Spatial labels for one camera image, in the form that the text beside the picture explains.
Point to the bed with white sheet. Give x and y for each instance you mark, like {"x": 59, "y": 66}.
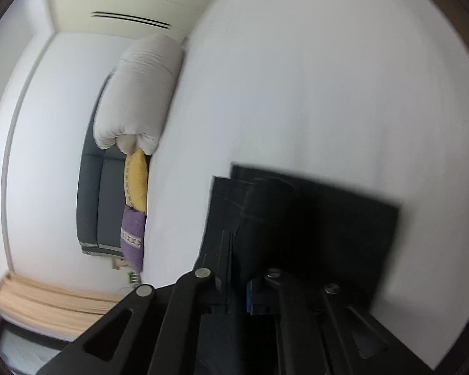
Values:
{"x": 316, "y": 86}

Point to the white folded duvet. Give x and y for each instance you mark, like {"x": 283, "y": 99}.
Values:
{"x": 136, "y": 93}

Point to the beige curtain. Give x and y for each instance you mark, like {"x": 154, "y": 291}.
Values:
{"x": 43, "y": 300}

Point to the small green item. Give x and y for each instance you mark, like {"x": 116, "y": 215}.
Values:
{"x": 134, "y": 278}

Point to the purple pillow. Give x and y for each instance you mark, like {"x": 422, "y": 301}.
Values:
{"x": 133, "y": 234}

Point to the yellow pillow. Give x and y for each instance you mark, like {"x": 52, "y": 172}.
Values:
{"x": 137, "y": 179}

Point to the black pants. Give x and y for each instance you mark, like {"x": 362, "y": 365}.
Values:
{"x": 316, "y": 222}

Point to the grey upholstered headboard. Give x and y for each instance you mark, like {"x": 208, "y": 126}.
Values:
{"x": 88, "y": 203}

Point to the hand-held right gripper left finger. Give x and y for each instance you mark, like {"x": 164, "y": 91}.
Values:
{"x": 224, "y": 281}

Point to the black framed glass door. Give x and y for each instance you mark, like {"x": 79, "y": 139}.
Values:
{"x": 19, "y": 347}

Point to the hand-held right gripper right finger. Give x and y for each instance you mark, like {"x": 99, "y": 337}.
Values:
{"x": 258, "y": 300}

